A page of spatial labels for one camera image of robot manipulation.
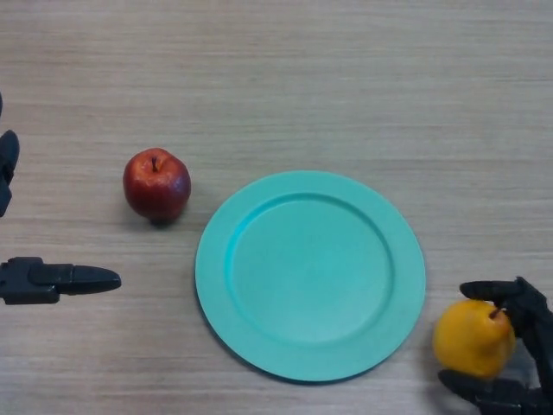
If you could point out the yellow pear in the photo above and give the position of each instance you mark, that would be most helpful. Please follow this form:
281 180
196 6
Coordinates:
468 341

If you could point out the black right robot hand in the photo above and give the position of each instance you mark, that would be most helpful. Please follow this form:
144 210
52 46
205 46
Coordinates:
535 324

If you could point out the red apple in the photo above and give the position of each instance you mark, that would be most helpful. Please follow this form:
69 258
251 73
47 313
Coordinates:
155 190

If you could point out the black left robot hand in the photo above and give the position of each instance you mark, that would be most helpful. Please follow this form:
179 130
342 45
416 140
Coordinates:
30 281

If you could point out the turquoise round plate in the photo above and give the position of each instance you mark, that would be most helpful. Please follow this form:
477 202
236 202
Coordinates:
309 276

